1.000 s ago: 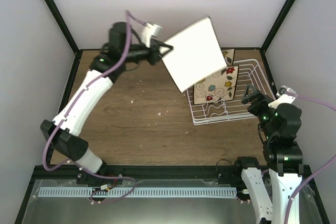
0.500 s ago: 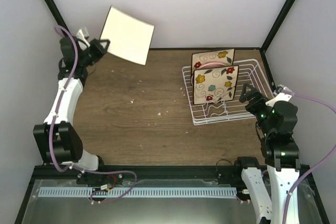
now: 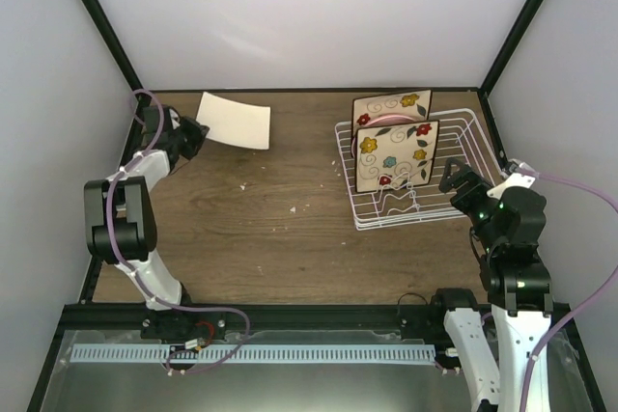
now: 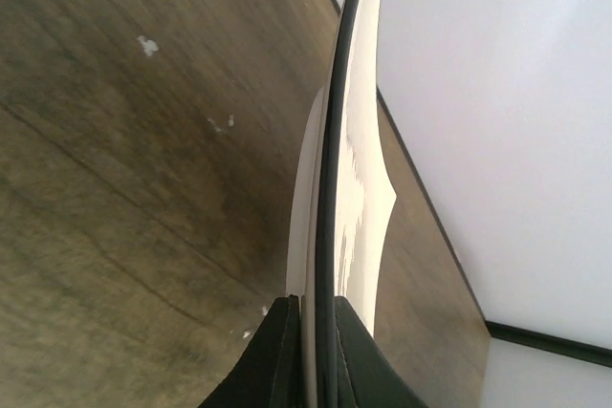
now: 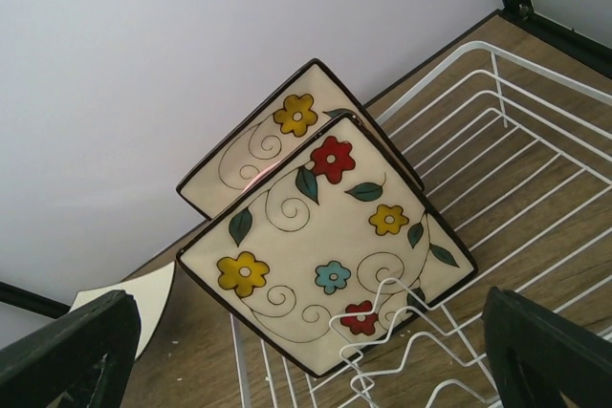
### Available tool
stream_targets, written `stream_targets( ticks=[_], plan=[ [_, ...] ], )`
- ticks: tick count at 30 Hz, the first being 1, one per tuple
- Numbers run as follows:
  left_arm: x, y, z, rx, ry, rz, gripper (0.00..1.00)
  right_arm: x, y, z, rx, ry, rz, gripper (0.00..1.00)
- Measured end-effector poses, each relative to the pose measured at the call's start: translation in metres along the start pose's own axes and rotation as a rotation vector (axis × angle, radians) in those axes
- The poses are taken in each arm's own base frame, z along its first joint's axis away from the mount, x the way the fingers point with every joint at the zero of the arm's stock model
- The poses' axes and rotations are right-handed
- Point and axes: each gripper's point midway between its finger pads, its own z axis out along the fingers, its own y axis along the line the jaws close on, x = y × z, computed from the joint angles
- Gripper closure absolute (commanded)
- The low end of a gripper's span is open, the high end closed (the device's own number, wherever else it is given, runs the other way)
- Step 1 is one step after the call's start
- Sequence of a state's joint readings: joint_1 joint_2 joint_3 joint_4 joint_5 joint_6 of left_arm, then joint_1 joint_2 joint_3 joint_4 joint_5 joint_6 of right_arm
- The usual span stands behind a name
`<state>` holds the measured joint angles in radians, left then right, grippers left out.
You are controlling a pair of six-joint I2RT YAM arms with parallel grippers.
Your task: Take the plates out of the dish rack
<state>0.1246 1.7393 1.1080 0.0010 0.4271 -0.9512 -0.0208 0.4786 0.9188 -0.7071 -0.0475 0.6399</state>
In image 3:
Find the floral square plate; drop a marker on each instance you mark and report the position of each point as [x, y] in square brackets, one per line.
[412, 105]
[395, 156]

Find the plain white square plate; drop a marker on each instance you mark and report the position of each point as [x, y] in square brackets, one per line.
[235, 124]

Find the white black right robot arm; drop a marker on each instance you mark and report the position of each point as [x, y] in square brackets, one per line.
[507, 221]

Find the white slotted cable duct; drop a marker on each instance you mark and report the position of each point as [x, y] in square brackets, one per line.
[293, 354]

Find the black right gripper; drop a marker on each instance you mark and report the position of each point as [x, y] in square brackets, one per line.
[475, 186]

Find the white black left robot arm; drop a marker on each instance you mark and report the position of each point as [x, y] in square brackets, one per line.
[259, 215]

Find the floral square plate front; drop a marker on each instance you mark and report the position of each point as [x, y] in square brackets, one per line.
[395, 156]

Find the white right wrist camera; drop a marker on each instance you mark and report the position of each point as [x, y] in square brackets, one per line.
[516, 173]

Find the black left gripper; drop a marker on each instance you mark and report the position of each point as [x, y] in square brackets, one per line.
[200, 132]

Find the pink round plate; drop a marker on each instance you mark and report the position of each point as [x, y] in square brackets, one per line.
[384, 120]

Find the white wire dish rack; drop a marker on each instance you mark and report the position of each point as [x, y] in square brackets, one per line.
[407, 196]

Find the black aluminium frame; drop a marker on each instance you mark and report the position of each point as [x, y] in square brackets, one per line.
[416, 321]

